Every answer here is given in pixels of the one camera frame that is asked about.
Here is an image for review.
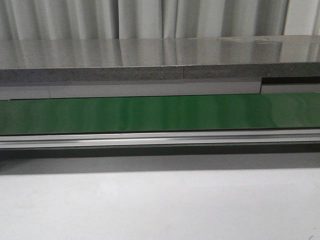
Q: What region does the grey conveyor rear side guard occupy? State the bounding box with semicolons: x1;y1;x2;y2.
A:
0;76;320;100

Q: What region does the green conveyor belt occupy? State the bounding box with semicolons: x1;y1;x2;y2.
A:
0;93;320;136

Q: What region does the white pleated curtain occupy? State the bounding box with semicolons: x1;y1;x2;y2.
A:
0;0;320;40

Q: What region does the aluminium conveyor front rail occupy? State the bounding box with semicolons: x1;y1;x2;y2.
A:
0;128;320;150

